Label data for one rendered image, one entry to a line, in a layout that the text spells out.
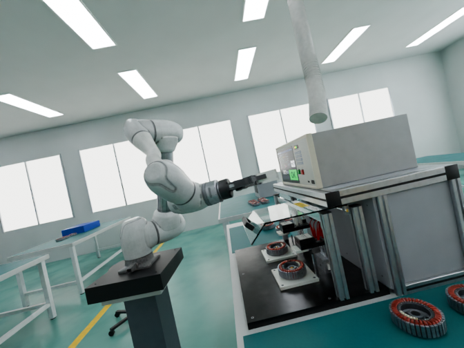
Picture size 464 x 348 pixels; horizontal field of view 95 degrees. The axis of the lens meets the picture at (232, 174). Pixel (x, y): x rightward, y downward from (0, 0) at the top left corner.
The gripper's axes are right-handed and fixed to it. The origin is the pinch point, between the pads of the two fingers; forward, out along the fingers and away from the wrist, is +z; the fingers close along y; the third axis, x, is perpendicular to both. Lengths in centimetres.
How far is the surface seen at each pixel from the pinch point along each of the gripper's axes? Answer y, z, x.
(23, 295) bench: -151, -382, -55
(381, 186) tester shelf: 0.6, 30.9, -12.4
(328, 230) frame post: 3.0, 11.5, -21.8
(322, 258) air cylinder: -17.6, 8.5, -36.3
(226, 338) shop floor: -89, -72, -105
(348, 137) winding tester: -7.9, 29.1, 6.4
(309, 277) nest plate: -12.8, 1.8, -40.6
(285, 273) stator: -11.2, -6.6, -37.0
